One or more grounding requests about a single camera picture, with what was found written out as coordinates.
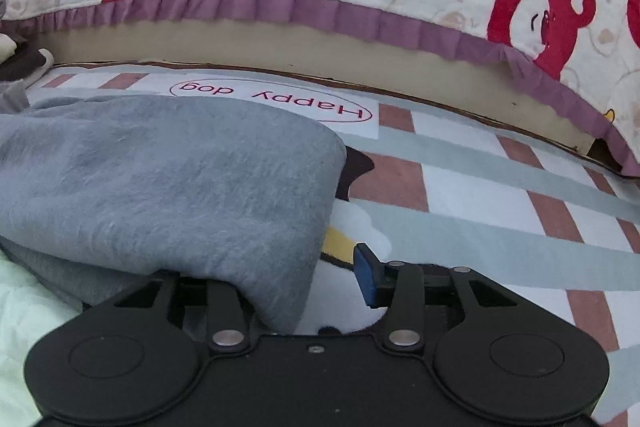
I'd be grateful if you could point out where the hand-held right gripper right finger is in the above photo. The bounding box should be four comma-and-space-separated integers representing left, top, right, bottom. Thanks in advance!
353, 243, 519, 352

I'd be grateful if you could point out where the dark brown cloth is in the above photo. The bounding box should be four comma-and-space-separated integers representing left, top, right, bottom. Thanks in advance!
0, 33, 55, 84

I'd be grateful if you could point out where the checked printed blanket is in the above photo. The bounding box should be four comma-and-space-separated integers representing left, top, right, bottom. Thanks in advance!
24, 61, 640, 427

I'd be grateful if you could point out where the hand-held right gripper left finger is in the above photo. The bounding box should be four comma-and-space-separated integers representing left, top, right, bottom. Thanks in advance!
114, 274, 250, 354

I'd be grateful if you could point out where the light green cloth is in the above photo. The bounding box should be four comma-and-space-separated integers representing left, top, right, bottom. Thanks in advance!
0, 251, 85, 427

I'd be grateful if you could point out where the grey fleece garment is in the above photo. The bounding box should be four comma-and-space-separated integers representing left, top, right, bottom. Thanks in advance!
0, 94, 349, 336

